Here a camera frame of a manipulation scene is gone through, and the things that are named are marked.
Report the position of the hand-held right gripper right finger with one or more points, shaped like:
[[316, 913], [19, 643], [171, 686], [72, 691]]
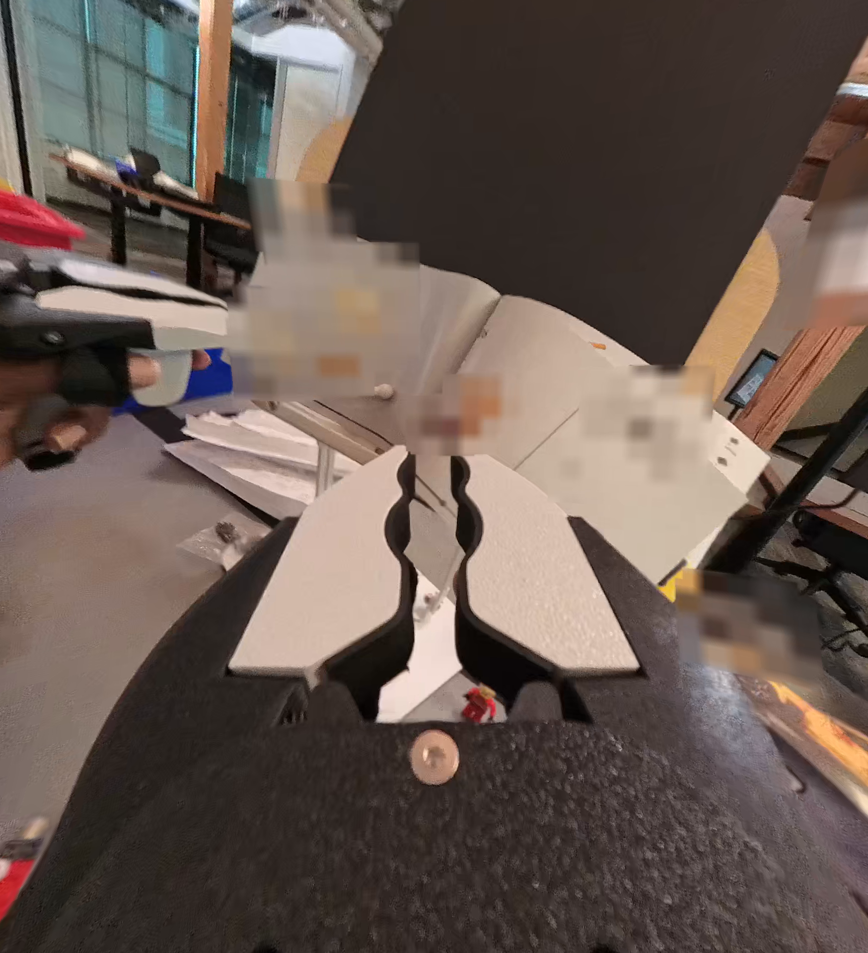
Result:
[[546, 588]]

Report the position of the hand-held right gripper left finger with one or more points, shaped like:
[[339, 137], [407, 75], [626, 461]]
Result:
[[330, 588]]

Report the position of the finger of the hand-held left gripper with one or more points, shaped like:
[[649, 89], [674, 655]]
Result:
[[181, 320], [143, 281]]

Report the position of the blue plastic bin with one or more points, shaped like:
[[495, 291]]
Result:
[[210, 380]]

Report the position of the lego instruction booklet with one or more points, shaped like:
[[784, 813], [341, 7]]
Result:
[[538, 335]]

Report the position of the red lego minifigure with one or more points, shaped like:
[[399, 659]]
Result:
[[479, 703]]

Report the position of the lego set box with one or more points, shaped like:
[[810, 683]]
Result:
[[851, 752]]

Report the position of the wooden office desk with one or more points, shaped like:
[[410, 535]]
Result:
[[143, 195]]

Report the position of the black office chair back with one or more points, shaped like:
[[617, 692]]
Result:
[[229, 223]]

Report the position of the red plastic bin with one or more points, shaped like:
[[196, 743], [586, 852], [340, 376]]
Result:
[[2, 216]]

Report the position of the white book stand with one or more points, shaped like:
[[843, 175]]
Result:
[[419, 670]]

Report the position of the clear bag of black parts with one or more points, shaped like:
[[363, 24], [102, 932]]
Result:
[[222, 532]]

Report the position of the white paper bag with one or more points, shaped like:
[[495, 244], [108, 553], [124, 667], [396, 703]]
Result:
[[255, 428], [255, 476]]

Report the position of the wooden pillar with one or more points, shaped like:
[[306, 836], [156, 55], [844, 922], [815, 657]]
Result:
[[799, 380], [214, 89]]

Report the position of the wooden side table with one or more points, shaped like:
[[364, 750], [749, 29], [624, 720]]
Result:
[[851, 506]]

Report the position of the large black screen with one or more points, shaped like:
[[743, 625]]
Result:
[[590, 149]]

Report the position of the small wall screen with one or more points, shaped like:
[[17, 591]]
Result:
[[750, 380]]

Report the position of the black metal post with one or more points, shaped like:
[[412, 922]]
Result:
[[814, 469]]

